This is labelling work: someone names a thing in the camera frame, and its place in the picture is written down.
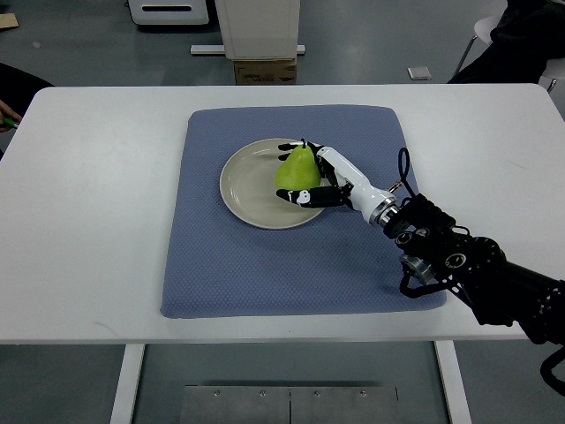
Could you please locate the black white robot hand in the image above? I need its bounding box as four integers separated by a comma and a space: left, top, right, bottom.
276, 140, 396, 224

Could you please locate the green pear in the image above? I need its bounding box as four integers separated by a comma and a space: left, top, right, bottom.
275, 139, 321, 191

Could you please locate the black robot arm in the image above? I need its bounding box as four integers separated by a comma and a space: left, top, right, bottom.
380, 191, 564, 394

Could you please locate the beige round plate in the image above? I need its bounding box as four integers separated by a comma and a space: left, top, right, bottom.
220, 139, 322, 230

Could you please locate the small grey floor plate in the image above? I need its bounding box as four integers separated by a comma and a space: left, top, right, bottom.
407, 66, 433, 81

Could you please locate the blue quilted mat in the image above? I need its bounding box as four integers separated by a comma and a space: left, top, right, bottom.
161, 105, 446, 318

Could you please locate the white right table leg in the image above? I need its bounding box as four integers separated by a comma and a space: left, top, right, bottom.
433, 340, 472, 424

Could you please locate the white table leg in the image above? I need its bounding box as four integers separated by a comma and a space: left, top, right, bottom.
433, 340, 472, 424
109, 344, 146, 424

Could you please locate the brown cardboard box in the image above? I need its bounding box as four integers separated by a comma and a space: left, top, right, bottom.
233, 58, 298, 86

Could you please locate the white chair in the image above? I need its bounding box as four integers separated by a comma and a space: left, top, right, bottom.
453, 15, 564, 93

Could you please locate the person in black clothes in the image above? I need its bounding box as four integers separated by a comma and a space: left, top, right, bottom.
448, 1, 564, 84

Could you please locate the white machine with slot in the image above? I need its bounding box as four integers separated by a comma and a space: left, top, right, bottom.
127, 0, 210, 26

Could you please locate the white left table leg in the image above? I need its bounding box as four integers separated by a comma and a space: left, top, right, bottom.
109, 344, 146, 424

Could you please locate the person at left edge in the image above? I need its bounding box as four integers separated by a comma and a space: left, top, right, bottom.
1, 64, 52, 133

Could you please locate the green pen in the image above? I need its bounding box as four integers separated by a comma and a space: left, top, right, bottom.
3, 118, 19, 129

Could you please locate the cardboard piece on floor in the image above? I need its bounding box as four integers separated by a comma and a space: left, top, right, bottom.
0, 12, 19, 31

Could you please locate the white cabinet on rail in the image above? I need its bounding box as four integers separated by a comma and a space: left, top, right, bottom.
191, 0, 306, 61

